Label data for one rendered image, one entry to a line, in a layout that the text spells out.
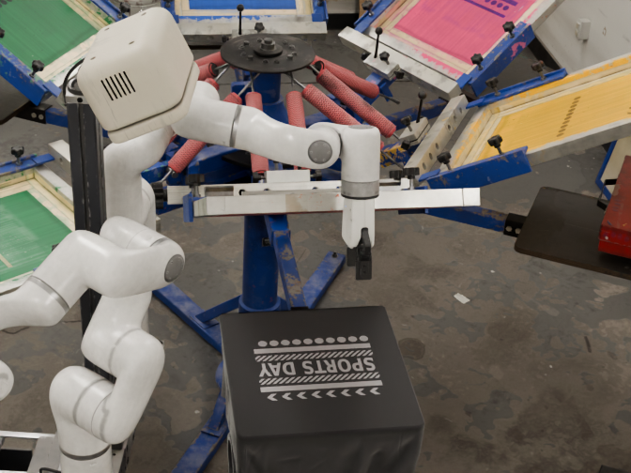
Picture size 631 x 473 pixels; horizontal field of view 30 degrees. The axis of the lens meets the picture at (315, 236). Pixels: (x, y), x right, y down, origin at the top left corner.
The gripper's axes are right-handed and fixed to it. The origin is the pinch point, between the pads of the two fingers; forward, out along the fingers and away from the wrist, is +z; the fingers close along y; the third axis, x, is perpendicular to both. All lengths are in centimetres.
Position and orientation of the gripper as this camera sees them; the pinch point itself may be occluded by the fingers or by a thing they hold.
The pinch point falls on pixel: (359, 267)
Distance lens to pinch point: 235.6
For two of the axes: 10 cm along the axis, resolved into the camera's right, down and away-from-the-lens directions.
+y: 1.6, 2.7, -9.5
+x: 9.9, -0.4, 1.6
